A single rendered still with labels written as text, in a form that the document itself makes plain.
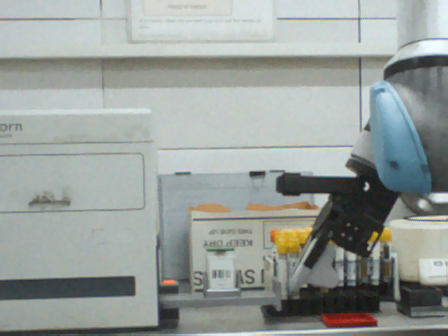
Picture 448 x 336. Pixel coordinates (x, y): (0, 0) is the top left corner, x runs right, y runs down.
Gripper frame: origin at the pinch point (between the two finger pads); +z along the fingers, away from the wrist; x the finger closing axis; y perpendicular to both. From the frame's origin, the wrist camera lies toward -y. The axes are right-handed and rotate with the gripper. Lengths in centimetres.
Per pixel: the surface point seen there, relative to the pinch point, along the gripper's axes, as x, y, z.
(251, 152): 60, -10, -17
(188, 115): 59, -25, -18
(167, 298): -1.6, -14.5, 9.4
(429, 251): 24.5, 22.2, -15.3
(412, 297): 0.4, 16.5, -6.9
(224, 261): -2.3, -10.1, 1.2
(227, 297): -3.0, -7.4, 5.3
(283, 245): 4.5, -3.0, -4.6
